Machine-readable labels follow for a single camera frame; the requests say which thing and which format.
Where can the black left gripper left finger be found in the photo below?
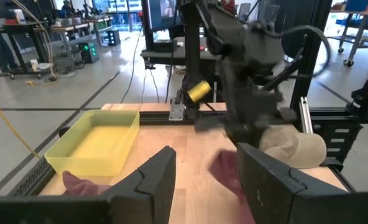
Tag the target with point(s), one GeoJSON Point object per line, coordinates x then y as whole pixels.
{"type": "Point", "coordinates": [159, 186]}

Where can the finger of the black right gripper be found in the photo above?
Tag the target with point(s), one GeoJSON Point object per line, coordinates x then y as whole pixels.
{"type": "Point", "coordinates": [240, 137]}
{"type": "Point", "coordinates": [255, 135]}

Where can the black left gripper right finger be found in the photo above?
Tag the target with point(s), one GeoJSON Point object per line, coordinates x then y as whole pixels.
{"type": "Point", "coordinates": [271, 193]}

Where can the maroon baseball cap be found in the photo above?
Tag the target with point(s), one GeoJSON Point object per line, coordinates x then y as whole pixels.
{"type": "Point", "coordinates": [81, 186]}
{"type": "Point", "coordinates": [224, 171]}

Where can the beige baseball cap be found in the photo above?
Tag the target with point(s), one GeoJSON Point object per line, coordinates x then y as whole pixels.
{"type": "Point", "coordinates": [296, 149]}

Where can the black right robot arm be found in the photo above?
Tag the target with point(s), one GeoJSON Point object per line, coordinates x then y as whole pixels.
{"type": "Point", "coordinates": [227, 28]}

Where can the yellow cylinder tag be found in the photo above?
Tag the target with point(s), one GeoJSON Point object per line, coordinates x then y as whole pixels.
{"type": "Point", "coordinates": [199, 91]}

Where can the yellow plastic bin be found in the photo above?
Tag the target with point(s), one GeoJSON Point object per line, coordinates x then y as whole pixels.
{"type": "Point", "coordinates": [94, 146]}

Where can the grey desk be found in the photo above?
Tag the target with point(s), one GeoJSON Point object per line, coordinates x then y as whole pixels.
{"type": "Point", "coordinates": [184, 49]}

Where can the black jointed stand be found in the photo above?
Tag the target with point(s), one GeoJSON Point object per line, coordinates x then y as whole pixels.
{"type": "Point", "coordinates": [365, 93]}

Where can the black desk monitor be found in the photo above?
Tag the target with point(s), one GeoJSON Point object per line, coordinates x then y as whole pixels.
{"type": "Point", "coordinates": [162, 14]}

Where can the black perforated computer case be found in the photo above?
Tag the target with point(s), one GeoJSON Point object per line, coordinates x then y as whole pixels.
{"type": "Point", "coordinates": [31, 179]}

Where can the grey box with green lights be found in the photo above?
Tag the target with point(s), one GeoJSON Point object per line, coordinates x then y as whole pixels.
{"type": "Point", "coordinates": [89, 52]}

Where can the silver metal bracket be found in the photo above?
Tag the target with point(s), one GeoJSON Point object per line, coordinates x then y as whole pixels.
{"type": "Point", "coordinates": [177, 110]}

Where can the black frame workbench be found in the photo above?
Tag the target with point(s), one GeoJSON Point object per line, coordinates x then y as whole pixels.
{"type": "Point", "coordinates": [72, 27]}
{"type": "Point", "coordinates": [16, 26]}

